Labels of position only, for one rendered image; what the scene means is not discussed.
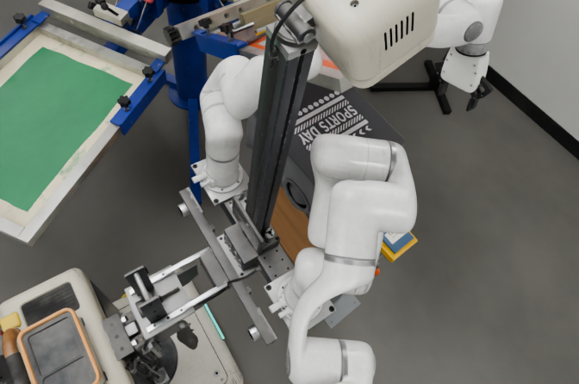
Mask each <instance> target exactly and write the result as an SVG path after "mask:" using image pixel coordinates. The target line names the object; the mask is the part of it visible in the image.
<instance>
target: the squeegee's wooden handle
mask: <svg viewBox="0 0 579 384"><path fill-rule="evenodd" d="M281 1H282V0H273V1H270V2H268V3H265V4H262V5H260V6H258V7H256V8H253V9H249V10H248V11H245V12H243V13H240V14H239V18H240V23H241V27H243V26H245V25H247V24H249V23H252V22H253V23H254V25H253V27H254V31H255V30H256V29H258V28H262V27H263V26H266V25H268V24H270V23H273V22H275V21H277V18H276V17H275V16H274V10H275V8H276V6H277V4H278V3H279V2H281Z"/></svg>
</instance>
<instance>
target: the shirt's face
mask: <svg viewBox="0 0 579 384"><path fill-rule="evenodd" d="M333 91H334V90H330V89H327V88H324V87H321V86H319V85H316V84H312V83H309V82H307V83H306V87H305V90H304V93H303V97H302V103H301V107H300V109H301V108H304V107H306V106H307V105H309V104H310V103H312V102H315V101H316V100H318V99H320V98H322V97H323V96H326V95H327V94H329V93H331V92H333ZM340 94H341V95H342V96H343V97H344V98H345V99H346V100H347V101H348V102H349V103H350V104H351V105H352V106H353V107H354V108H355V109H356V110H357V111H358V112H359V113H360V114H361V115H362V116H363V117H364V118H365V119H366V120H367V121H368V122H369V123H370V124H371V125H372V126H373V127H374V129H373V130H371V131H369V132H368V133H367V134H365V135H363V136H362V137H363V138H369V139H383V140H388V141H393V142H396V143H398V144H401V143H402V142H403V141H404V139H403V138H402V137H401V136H400V135H399V134H398V133H397V132H396V131H395V130H394V129H393V128H392V127H391V126H390V124H389V123H388V122H387V121H386V120H385V119H384V118H383V117H382V116H381V115H380V114H379V113H378V112H377V111H376V110H375V109H374V108H373V107H372V106H371V105H370V104H369V103H368V102H367V101H366V100H365V99H364V98H363V97H362V96H361V95H359V93H358V92H357V91H356V90H355V89H353V87H351V88H350V89H349V90H346V91H344V92H343V93H340ZM289 153H290V154H291V156H292V157H293V158H294V159H295V160H296V162H297V163H298V164H299V165H300V166H301V167H302V168H303V169H304V170H305V171H306V173H307V174H308V175H309V176H310V177H311V179H312V180H313V181H314V172H313V169H312V165H311V160H310V152H309V151H308V149H307V148H306V147H305V146H304V145H303V144H302V142H301V141H300V140H299V139H298V138H297V137H296V136H295V135H294V134H293V137H292V140H291V144H290V148H289Z"/></svg>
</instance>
